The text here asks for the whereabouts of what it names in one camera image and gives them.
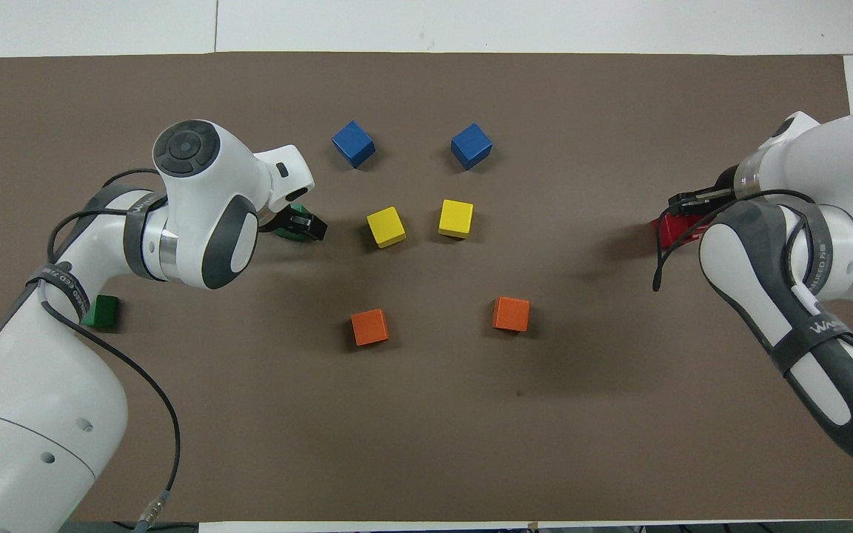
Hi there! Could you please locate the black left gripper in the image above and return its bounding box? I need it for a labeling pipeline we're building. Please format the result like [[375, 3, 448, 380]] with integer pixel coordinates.
[[271, 209, 328, 242]]

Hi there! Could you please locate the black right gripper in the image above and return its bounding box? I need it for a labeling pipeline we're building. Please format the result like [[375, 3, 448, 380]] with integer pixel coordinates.
[[668, 167, 745, 218]]

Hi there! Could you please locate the green wooden cube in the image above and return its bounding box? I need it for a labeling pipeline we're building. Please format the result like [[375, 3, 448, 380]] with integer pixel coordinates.
[[80, 295, 121, 331], [275, 204, 310, 243]]

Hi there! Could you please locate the yellow wooden cube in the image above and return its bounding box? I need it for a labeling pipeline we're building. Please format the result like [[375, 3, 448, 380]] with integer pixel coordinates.
[[438, 199, 475, 239], [366, 206, 407, 249]]

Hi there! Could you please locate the blue wooden cube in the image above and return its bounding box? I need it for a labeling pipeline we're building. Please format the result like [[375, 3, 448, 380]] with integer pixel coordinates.
[[450, 123, 493, 171], [332, 121, 376, 169]]

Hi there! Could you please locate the orange wooden cube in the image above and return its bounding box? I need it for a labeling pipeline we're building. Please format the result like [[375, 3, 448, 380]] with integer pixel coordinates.
[[493, 296, 531, 332], [351, 308, 389, 346]]

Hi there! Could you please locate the brown paper table mat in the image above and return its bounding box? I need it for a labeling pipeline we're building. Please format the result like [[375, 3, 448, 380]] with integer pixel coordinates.
[[0, 52, 853, 523]]

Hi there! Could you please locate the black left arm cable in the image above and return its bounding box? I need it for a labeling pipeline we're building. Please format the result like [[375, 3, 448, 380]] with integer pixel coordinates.
[[40, 169, 181, 532]]

